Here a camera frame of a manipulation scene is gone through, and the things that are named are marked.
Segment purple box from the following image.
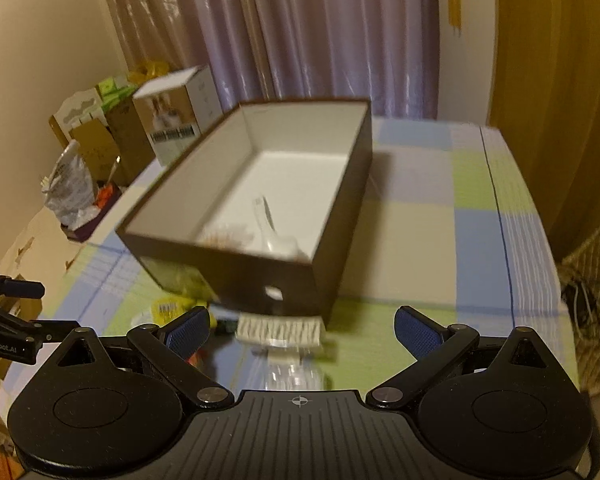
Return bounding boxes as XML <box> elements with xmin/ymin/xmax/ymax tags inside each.
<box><xmin>61</xmin><ymin>205</ymin><xmax>112</xmax><ymax>244</ymax></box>

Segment brown cardboard box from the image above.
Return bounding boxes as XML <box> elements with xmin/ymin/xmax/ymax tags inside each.
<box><xmin>116</xmin><ymin>98</ymin><xmax>373</xmax><ymax>325</ymax></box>

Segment crumpled grey plastic bag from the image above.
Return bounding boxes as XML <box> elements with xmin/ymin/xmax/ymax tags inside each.
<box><xmin>41</xmin><ymin>140</ymin><xmax>102</xmax><ymax>227</ymax></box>

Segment beige printed cloth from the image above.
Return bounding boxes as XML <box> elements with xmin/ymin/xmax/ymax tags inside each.
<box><xmin>0</xmin><ymin>199</ymin><xmax>97</xmax><ymax>401</ymax></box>

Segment mauve curtain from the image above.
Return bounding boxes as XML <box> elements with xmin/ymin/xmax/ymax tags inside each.
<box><xmin>97</xmin><ymin>0</ymin><xmax>441</xmax><ymax>122</ymax></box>

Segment yellow plastic bag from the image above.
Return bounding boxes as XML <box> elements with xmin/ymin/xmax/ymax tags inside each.
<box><xmin>127</xmin><ymin>60</ymin><xmax>172</xmax><ymax>84</ymax></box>

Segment wooden door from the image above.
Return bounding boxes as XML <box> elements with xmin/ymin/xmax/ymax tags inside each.
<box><xmin>489</xmin><ymin>0</ymin><xmax>600</xmax><ymax>262</ymax></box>

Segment black cable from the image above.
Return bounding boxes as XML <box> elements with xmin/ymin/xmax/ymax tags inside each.
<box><xmin>561</xmin><ymin>279</ymin><xmax>600</xmax><ymax>337</ymax></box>

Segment quilted beige chair cover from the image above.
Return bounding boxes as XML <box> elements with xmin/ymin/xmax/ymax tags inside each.
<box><xmin>559</xmin><ymin>210</ymin><xmax>600</xmax><ymax>397</ymax></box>

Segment brown cardboard carton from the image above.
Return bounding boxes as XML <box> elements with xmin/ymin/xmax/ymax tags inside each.
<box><xmin>104</xmin><ymin>97</ymin><xmax>157</xmax><ymax>187</ymax></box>

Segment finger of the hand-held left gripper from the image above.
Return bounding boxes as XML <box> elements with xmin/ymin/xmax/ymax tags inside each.
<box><xmin>0</xmin><ymin>269</ymin><xmax>46</xmax><ymax>306</ymax></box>
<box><xmin>0</xmin><ymin>302</ymin><xmax>81</xmax><ymax>344</ymax></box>

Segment yellow snack packet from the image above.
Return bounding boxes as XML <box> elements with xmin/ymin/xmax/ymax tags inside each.
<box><xmin>149</xmin><ymin>296</ymin><xmax>211</xmax><ymax>323</ymax></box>

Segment green packets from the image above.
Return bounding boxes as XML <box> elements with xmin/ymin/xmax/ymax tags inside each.
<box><xmin>96</xmin><ymin>75</ymin><xmax>137</xmax><ymax>111</ymax></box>

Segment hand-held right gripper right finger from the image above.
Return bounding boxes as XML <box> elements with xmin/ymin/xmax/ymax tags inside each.
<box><xmin>366</xmin><ymin>305</ymin><xmax>553</xmax><ymax>409</ymax></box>

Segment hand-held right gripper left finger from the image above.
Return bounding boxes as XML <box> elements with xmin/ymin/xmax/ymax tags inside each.
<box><xmin>55</xmin><ymin>306</ymin><xmax>233</xmax><ymax>409</ymax></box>

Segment white ribbed plastic piece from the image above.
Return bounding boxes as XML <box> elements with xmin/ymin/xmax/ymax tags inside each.
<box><xmin>236</xmin><ymin>314</ymin><xmax>327</xmax><ymax>347</ymax></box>

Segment white photo product box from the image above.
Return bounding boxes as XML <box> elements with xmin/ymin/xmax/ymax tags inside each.
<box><xmin>132</xmin><ymin>65</ymin><xmax>224</xmax><ymax>166</ymax></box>

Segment cardboard carton with white edge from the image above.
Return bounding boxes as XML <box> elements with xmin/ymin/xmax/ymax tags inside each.
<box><xmin>49</xmin><ymin>87</ymin><xmax>125</xmax><ymax>187</ymax></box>

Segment clear plastic bag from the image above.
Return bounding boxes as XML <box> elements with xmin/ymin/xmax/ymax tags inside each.
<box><xmin>254</xmin><ymin>342</ymin><xmax>338</xmax><ymax>393</ymax></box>

